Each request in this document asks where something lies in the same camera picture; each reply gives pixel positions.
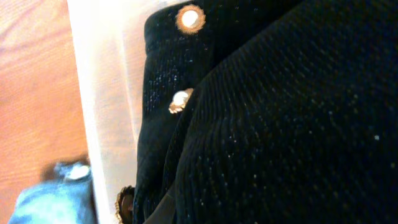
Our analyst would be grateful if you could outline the blue garment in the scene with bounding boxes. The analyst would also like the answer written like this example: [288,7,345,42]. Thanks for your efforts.
[9,162,96,224]

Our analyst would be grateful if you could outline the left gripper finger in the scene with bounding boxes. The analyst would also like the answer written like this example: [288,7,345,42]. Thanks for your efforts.
[114,185,135,224]

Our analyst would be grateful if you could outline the clear plastic storage bin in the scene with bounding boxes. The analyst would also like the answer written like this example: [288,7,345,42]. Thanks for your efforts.
[67,0,172,223]

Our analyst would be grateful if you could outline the black knit cardigan gold buttons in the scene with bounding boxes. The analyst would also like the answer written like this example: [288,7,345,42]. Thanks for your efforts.
[132,0,397,223]

